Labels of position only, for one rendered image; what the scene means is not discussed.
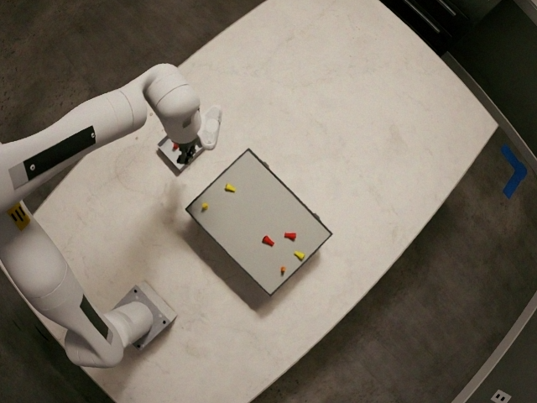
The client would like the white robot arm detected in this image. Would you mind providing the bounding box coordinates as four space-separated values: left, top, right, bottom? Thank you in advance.
0 64 222 369

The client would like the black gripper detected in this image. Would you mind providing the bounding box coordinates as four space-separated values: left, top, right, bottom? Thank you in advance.
170 137 200 165

